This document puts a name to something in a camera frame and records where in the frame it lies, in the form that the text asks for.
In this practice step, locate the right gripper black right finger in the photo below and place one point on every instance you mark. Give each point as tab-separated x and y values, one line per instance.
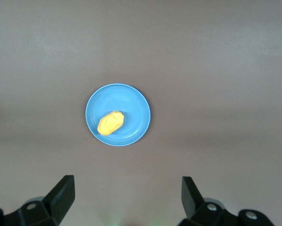
193	200

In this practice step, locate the yellow potato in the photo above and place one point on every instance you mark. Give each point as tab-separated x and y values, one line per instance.
110	123

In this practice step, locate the brown table cover sheet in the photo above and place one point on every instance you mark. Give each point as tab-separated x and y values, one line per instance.
202	58

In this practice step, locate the blue round plate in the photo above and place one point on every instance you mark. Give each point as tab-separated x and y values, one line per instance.
131	108

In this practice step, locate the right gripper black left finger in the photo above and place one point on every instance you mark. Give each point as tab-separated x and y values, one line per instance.
56	200

